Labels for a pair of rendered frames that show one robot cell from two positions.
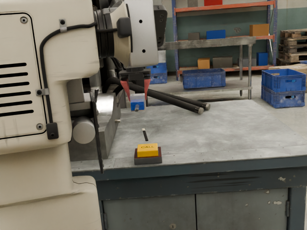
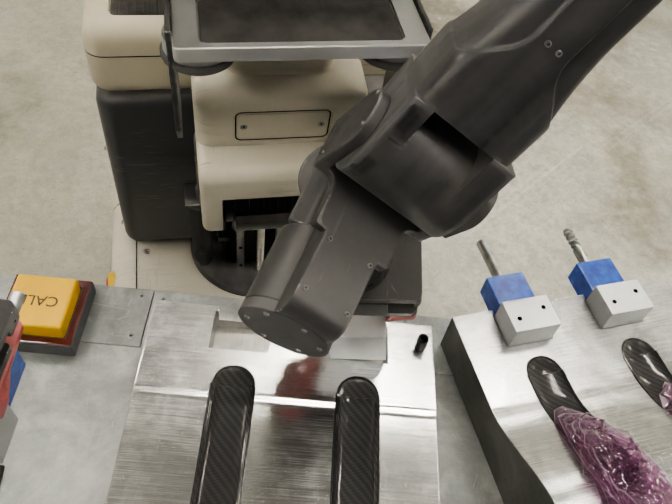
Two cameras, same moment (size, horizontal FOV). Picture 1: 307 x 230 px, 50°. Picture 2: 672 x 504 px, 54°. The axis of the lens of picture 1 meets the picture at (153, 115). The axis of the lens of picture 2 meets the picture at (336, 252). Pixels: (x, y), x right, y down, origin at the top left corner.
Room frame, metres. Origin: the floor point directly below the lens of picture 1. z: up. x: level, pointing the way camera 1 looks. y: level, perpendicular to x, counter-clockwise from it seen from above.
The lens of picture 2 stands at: (1.28, 0.27, 1.41)
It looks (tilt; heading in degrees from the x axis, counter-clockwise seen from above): 52 degrees down; 174
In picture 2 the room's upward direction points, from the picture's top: 10 degrees clockwise
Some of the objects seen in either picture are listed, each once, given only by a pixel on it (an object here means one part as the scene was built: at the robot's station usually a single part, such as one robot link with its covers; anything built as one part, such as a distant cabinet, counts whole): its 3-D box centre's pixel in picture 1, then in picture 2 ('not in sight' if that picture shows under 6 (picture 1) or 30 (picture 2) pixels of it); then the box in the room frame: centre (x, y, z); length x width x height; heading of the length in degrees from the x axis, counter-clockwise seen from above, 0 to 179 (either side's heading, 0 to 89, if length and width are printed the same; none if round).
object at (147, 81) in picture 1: (140, 86); not in sight; (1.08, 0.04, 0.99); 0.07 x 0.07 x 0.09; 0
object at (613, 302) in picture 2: not in sight; (592, 274); (0.83, 0.60, 0.86); 0.13 x 0.05 x 0.05; 17
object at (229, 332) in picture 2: not in sight; (242, 338); (0.96, 0.23, 0.87); 0.05 x 0.05 x 0.04; 0
